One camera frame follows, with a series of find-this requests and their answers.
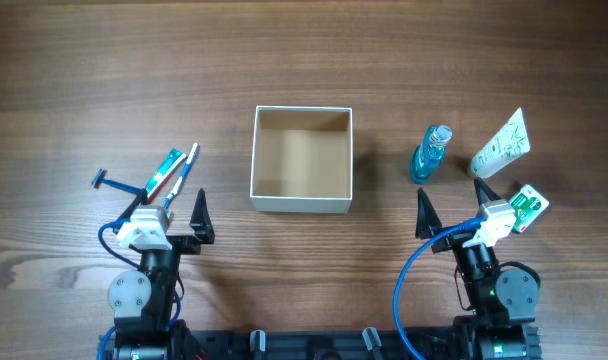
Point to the toothpaste tube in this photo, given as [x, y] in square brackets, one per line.
[172, 161]

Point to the blue mouthwash bottle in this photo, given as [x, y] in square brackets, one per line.
[430, 153]

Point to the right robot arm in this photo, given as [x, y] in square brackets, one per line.
[502, 296]

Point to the open white cardboard box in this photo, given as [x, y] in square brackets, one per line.
[302, 159]

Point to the blue disposable razor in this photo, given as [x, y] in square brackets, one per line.
[100, 178]

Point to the white lotion tube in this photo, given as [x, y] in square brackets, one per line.
[507, 145]

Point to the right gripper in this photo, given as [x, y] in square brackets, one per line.
[430, 222]

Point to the blue white toothbrush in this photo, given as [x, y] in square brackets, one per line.
[184, 173]

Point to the green soap bar pack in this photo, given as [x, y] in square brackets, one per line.
[528, 204]

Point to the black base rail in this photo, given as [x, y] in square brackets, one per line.
[370, 343]

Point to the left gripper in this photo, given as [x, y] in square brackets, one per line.
[203, 229]

